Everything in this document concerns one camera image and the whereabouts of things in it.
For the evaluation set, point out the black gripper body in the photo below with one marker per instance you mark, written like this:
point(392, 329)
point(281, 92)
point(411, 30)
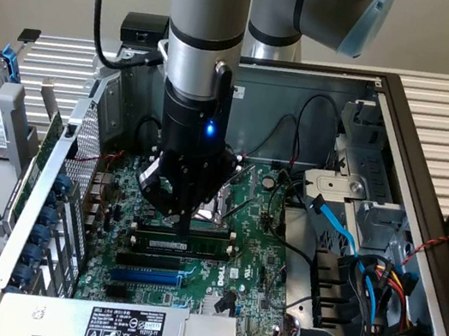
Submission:
point(191, 136)

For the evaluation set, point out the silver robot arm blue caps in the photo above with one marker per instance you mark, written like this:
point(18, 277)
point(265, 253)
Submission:
point(209, 8)

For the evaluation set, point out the metal socket cover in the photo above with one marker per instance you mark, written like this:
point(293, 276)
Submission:
point(255, 182)

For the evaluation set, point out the coin battery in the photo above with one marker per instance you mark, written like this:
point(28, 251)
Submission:
point(268, 182)

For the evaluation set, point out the thin metal locking lever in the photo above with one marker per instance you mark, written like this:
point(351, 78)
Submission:
point(207, 217)
point(241, 210)

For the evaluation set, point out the CPU socket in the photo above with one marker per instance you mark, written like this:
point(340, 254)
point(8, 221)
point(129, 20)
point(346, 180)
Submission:
point(213, 209)

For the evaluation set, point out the open metal PC case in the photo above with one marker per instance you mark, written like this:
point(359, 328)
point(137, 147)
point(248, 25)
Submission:
point(254, 121)

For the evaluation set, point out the white case label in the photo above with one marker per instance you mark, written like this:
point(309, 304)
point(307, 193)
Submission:
point(240, 92)

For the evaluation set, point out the green motherboard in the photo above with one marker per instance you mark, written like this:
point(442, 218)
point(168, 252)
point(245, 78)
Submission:
point(256, 234)

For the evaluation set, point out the long black expansion slot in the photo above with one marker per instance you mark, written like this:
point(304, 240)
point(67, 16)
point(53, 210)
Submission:
point(147, 261)

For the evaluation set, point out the blue expansion slot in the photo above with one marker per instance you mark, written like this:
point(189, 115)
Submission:
point(144, 278)

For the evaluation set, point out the blue card retention clip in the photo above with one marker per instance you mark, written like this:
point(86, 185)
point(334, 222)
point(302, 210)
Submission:
point(62, 184)
point(23, 274)
point(40, 235)
point(32, 254)
point(50, 217)

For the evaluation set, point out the short black expansion slot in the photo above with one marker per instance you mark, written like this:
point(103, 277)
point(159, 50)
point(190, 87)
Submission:
point(117, 292)

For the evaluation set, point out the black box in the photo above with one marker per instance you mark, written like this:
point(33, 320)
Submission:
point(140, 29)

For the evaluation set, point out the green graphics card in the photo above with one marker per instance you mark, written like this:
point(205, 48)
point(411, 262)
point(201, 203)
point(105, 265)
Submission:
point(52, 131)

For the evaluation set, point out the silver chipset heatsink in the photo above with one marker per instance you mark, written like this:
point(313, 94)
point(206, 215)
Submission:
point(209, 304)

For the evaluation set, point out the silver metal disk bay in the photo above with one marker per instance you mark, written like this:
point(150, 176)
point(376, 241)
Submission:
point(372, 220)

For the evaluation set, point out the black fan shroud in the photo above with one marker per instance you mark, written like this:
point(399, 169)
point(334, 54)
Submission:
point(330, 282)

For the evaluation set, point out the silver power supply with label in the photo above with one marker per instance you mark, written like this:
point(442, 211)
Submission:
point(50, 320)

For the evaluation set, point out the black table end cap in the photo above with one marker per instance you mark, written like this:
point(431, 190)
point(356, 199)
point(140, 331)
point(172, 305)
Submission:
point(29, 35)

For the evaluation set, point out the blue disk rail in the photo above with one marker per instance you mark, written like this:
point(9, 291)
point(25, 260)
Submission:
point(11, 63)

